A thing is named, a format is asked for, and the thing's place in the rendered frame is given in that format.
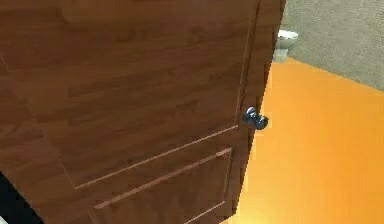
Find brown wooden room door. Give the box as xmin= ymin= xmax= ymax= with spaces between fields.
xmin=0 ymin=0 xmax=288 ymax=224

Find dark round door knob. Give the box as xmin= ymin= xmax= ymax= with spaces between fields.
xmin=241 ymin=106 xmax=270 ymax=131

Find white toilet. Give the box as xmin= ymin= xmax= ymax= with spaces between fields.
xmin=272 ymin=29 xmax=300 ymax=64

